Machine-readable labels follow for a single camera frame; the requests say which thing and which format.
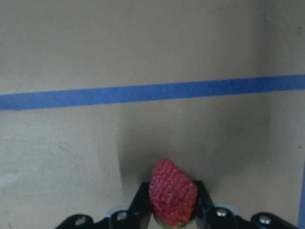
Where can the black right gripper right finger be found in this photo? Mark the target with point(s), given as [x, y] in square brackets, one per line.
[207, 215]

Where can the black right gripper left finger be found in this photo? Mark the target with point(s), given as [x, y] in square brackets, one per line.
[136, 216]

